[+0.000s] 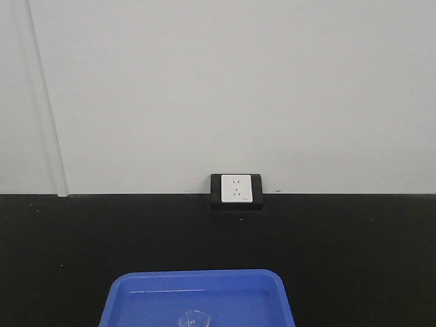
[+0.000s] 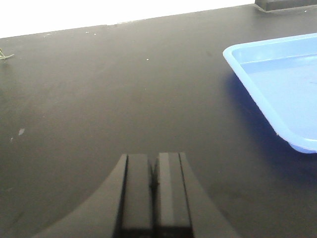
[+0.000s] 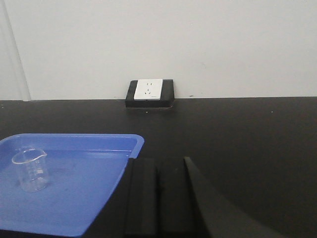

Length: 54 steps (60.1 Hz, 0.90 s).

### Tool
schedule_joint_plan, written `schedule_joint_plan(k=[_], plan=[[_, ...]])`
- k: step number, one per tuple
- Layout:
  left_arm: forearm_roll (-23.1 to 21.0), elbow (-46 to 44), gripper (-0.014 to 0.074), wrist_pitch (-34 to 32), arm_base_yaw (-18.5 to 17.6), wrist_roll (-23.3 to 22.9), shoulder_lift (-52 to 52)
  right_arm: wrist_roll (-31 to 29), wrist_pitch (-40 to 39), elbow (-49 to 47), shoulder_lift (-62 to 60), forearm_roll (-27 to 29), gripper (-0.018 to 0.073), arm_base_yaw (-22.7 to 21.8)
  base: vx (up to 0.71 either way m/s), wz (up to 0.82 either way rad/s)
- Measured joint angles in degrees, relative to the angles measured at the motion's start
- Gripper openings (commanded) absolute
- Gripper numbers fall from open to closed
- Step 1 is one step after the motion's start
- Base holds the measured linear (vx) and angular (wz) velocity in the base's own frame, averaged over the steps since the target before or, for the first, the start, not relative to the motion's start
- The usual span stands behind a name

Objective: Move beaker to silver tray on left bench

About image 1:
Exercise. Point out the clear glass beaker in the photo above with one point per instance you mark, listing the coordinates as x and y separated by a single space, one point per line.
194 318

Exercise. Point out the blue plastic tray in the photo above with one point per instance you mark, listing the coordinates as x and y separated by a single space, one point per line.
245 297

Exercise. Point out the black socket mounting box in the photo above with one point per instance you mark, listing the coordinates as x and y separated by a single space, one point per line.
217 205

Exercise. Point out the white wall power socket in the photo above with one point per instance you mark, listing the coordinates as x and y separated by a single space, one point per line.
236 188

